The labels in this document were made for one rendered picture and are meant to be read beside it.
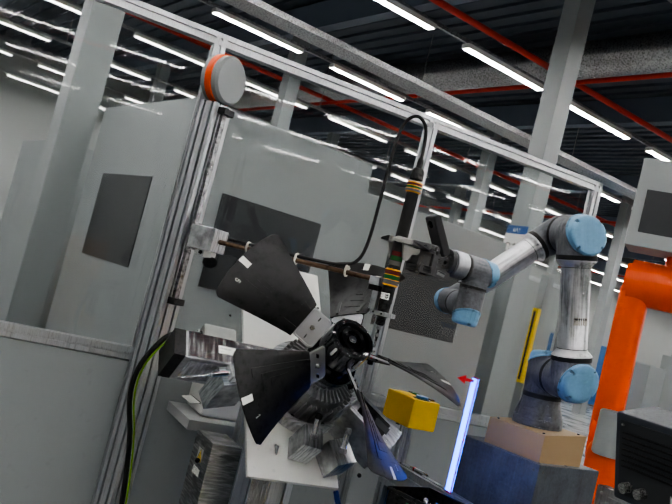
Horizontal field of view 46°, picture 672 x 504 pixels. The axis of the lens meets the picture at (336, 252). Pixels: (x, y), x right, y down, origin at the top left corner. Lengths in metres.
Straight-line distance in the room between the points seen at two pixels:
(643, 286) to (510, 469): 3.57
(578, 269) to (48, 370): 1.60
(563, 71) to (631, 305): 3.96
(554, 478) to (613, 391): 3.55
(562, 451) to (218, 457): 0.99
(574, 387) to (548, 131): 6.84
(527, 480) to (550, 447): 0.12
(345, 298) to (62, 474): 1.06
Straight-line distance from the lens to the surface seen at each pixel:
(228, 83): 2.52
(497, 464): 2.46
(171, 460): 2.74
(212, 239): 2.38
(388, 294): 2.09
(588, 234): 2.35
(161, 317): 2.46
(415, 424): 2.49
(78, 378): 2.61
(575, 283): 2.36
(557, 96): 9.16
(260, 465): 2.07
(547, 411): 2.51
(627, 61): 11.94
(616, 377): 5.94
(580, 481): 2.55
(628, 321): 5.91
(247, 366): 1.84
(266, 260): 2.06
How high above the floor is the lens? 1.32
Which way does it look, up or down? 3 degrees up
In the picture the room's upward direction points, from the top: 14 degrees clockwise
